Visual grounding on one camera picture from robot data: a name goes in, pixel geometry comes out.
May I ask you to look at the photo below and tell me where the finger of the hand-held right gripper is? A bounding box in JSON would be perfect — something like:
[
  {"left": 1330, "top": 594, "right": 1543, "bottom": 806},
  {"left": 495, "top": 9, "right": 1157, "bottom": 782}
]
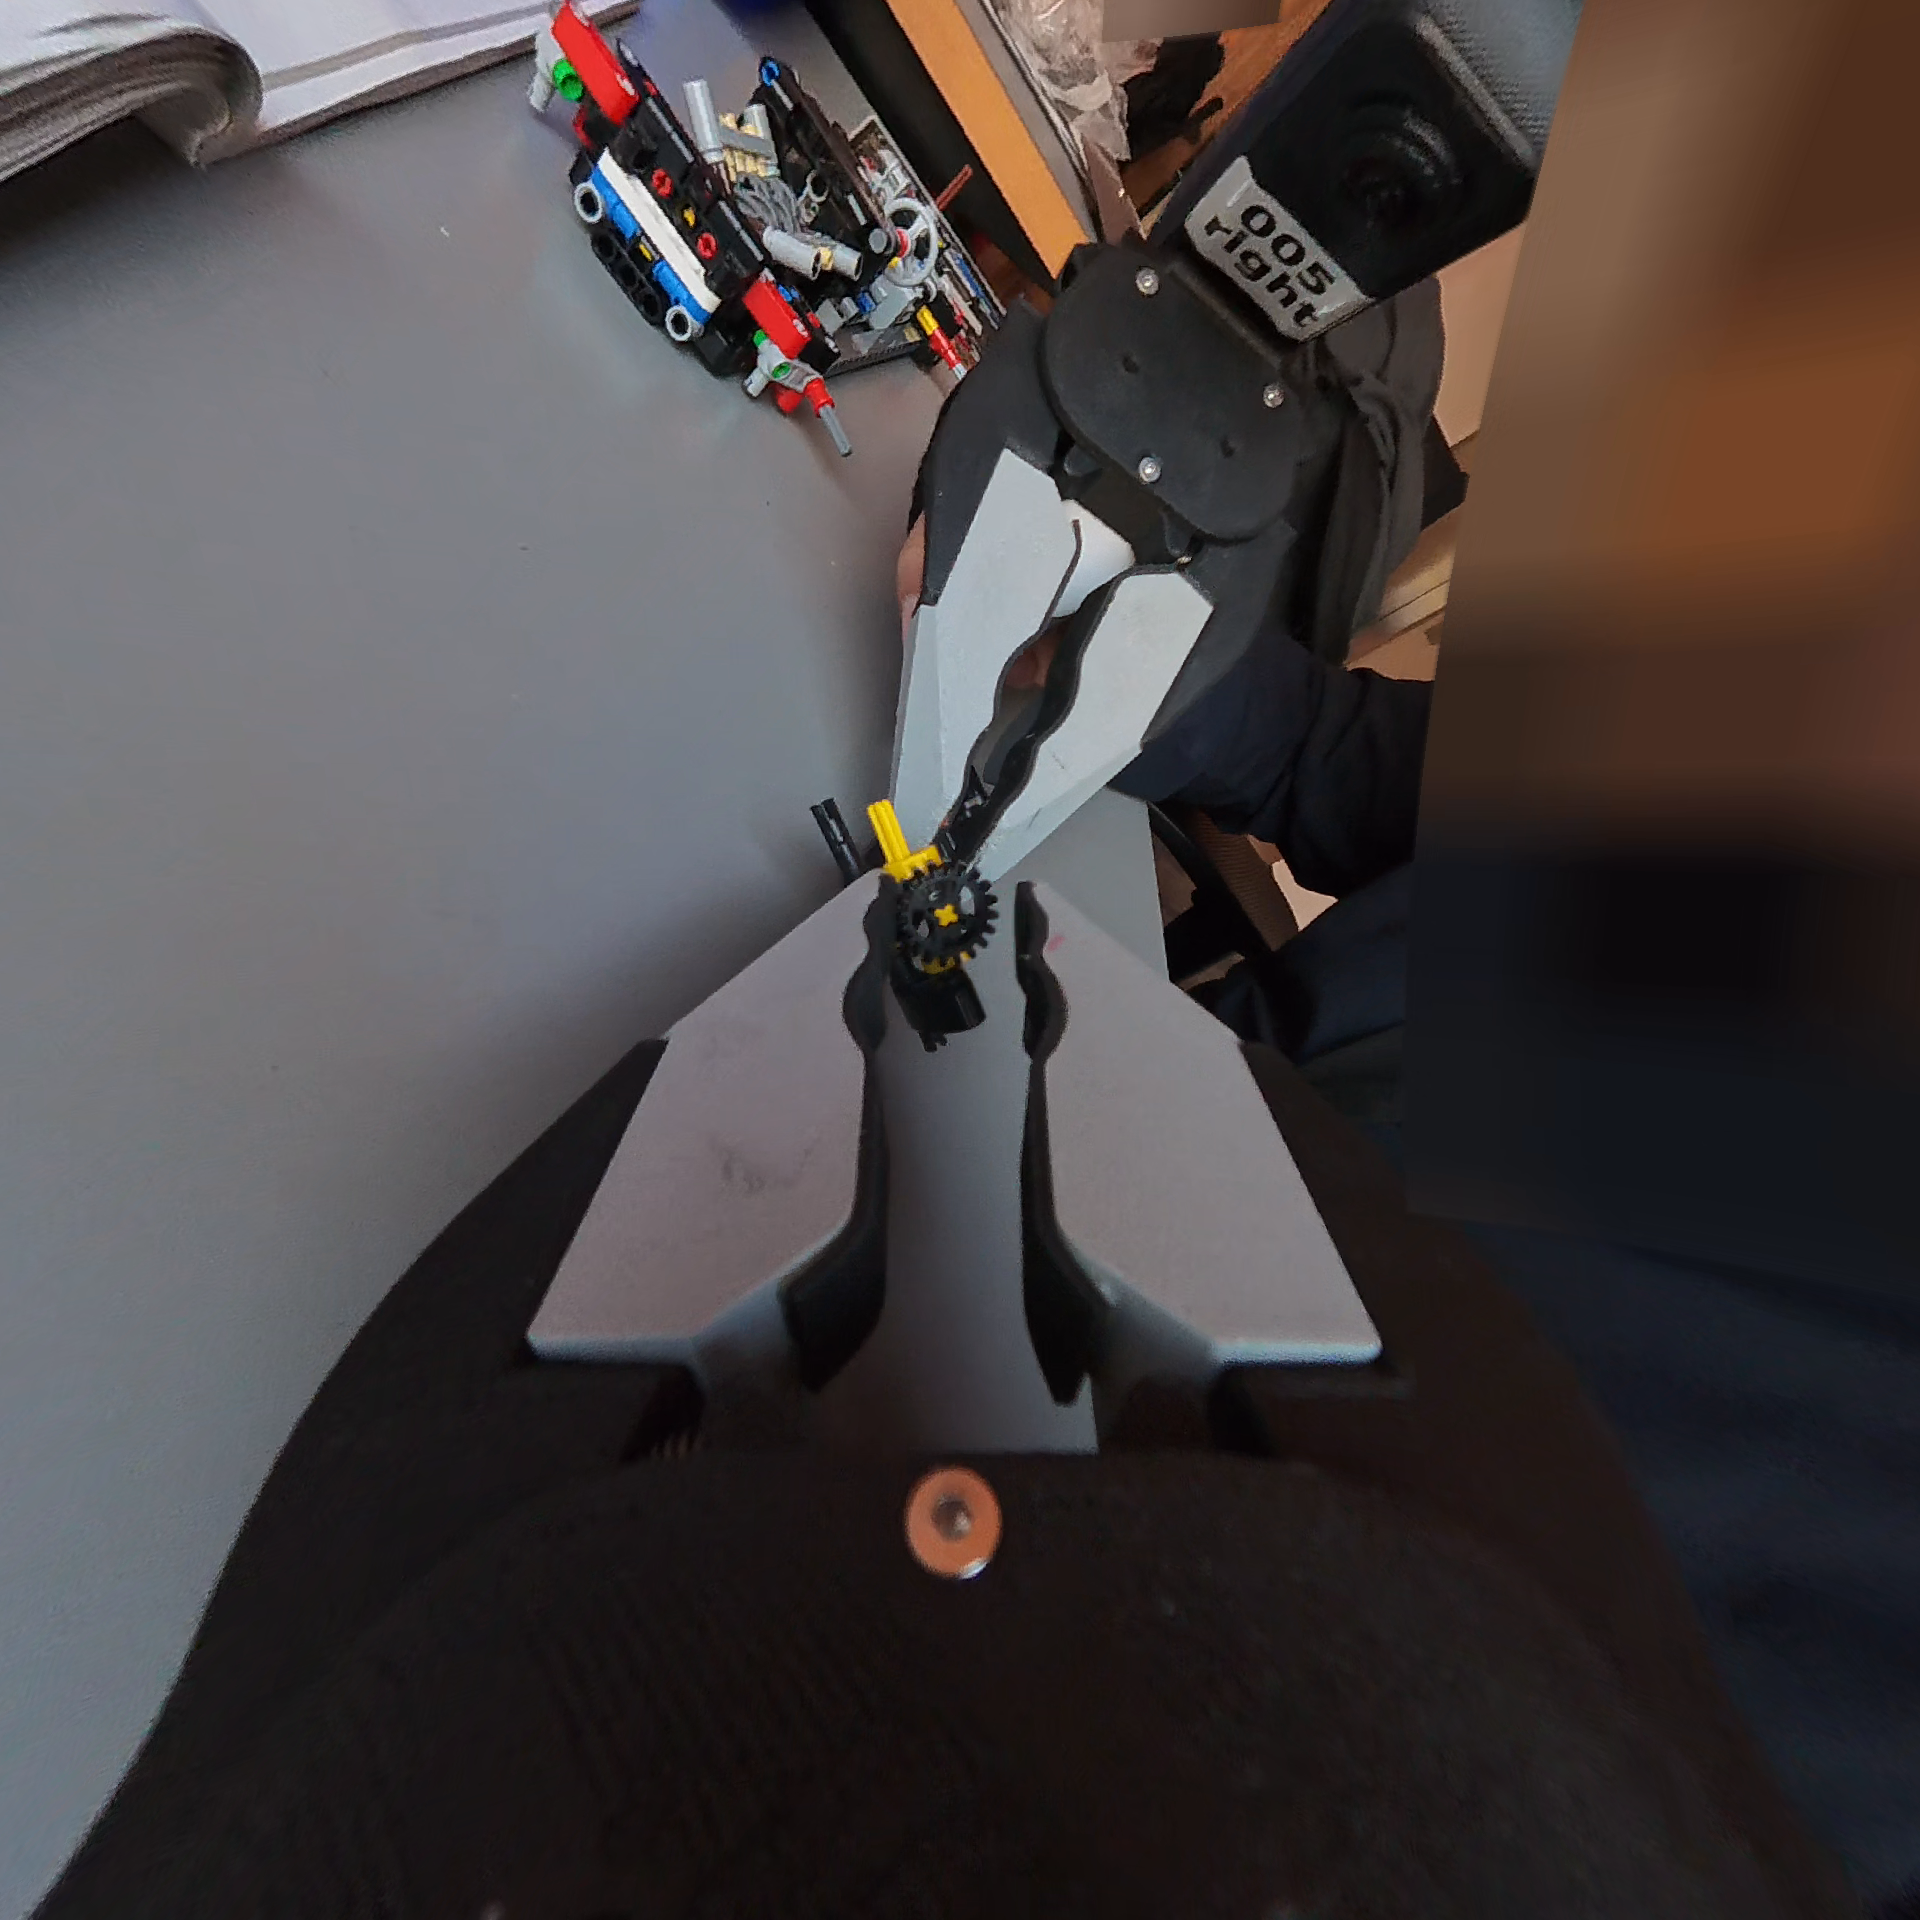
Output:
[
  {"left": 889, "top": 447, "right": 1131, "bottom": 850},
  {"left": 954, "top": 572, "right": 1220, "bottom": 889}
]

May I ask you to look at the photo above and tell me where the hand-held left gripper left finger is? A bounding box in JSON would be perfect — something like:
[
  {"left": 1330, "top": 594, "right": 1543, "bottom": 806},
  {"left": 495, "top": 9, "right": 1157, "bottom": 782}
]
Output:
[{"left": 529, "top": 883, "right": 905, "bottom": 1398}]

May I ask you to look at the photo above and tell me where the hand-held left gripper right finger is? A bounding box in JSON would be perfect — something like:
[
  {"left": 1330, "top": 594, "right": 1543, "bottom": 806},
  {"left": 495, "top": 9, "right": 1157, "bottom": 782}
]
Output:
[{"left": 1015, "top": 880, "right": 1385, "bottom": 1408}]

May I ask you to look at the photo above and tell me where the black gear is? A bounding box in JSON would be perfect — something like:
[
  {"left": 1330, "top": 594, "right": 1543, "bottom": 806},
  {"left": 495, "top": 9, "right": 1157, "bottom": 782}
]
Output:
[{"left": 862, "top": 798, "right": 1005, "bottom": 1053}]

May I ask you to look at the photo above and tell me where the person's right forearm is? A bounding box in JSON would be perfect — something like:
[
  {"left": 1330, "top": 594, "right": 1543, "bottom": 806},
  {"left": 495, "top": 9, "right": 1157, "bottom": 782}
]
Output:
[{"left": 1116, "top": 619, "right": 1447, "bottom": 902}]

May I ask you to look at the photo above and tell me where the clear plastic bag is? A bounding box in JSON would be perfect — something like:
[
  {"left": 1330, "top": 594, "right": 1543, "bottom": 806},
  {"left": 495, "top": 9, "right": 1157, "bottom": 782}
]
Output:
[{"left": 1003, "top": 0, "right": 1202, "bottom": 191}]

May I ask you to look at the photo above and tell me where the wooden shelf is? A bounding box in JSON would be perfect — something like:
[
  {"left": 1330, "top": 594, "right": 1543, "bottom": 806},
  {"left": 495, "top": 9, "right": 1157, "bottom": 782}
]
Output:
[{"left": 883, "top": 0, "right": 1105, "bottom": 288}]

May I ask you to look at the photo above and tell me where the multicoloured toy brick model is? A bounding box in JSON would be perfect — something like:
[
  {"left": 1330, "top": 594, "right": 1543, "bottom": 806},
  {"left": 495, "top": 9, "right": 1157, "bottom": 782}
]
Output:
[{"left": 529, "top": 0, "right": 1010, "bottom": 460}]

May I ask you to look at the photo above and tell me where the white instruction booklet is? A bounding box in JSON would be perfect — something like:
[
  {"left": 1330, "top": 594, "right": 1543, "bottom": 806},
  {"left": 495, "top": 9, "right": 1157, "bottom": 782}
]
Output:
[{"left": 0, "top": 0, "right": 650, "bottom": 195}]

